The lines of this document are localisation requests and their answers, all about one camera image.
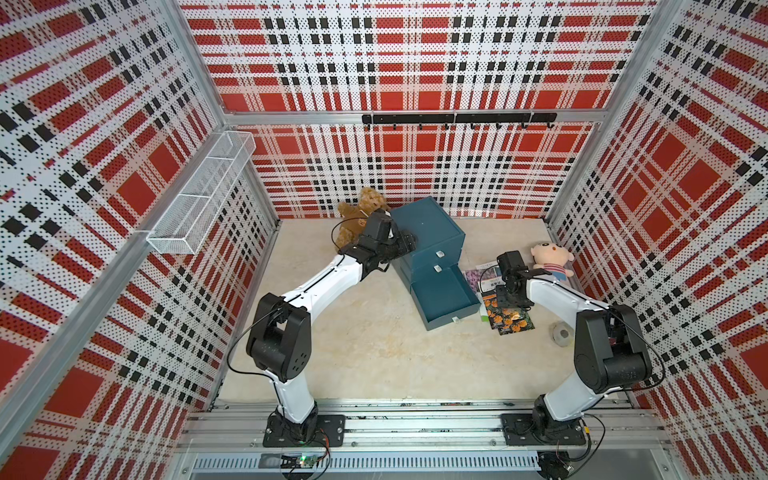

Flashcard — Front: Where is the orange marigold seed bag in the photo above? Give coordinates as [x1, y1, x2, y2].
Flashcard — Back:
[480, 292, 502, 321]
[488, 306, 535, 335]

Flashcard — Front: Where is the green white seed bag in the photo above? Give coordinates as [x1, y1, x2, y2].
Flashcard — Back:
[475, 260, 498, 271]

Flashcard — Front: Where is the teal drawer cabinet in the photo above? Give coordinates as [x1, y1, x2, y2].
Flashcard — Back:
[391, 197, 465, 289]

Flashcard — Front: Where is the teal bottom drawer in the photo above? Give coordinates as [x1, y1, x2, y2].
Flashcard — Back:
[411, 265, 480, 331]

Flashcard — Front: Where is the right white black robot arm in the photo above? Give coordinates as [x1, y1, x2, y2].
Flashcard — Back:
[495, 251, 652, 426]

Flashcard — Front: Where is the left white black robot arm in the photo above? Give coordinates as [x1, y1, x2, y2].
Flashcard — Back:
[245, 209, 417, 425]

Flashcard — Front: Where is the brown teddy bear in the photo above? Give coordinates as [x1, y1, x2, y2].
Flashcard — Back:
[335, 187, 390, 248]

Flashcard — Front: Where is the pink plush doll blue body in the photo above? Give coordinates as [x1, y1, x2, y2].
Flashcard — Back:
[531, 242, 575, 281]

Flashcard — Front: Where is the grey yellow small plush toy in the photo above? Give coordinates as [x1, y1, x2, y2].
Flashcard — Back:
[550, 321, 575, 348]

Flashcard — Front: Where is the green circuit board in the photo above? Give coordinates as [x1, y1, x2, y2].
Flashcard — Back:
[280, 454, 323, 470]

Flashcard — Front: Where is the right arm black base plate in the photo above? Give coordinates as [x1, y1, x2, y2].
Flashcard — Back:
[501, 413, 587, 446]

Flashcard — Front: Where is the black hook rail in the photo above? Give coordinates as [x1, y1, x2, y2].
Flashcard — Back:
[361, 112, 558, 126]

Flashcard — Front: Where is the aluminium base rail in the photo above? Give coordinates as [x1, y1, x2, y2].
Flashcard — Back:
[170, 400, 684, 479]

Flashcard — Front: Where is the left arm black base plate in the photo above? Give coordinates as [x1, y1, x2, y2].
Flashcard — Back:
[262, 412, 346, 448]

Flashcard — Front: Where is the white wire mesh basket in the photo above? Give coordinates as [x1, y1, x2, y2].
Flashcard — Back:
[147, 131, 255, 255]

